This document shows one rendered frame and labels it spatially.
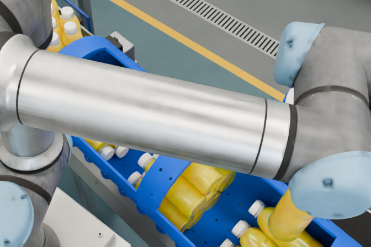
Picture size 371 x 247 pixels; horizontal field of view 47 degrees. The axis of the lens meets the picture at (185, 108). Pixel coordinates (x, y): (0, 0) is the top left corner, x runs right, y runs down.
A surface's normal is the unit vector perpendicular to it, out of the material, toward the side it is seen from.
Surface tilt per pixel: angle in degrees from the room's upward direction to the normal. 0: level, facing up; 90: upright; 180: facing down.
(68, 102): 40
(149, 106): 25
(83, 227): 3
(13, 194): 5
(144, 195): 67
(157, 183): 47
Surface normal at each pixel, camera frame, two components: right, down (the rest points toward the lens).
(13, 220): 0.05, -0.50
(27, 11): 0.98, 0.09
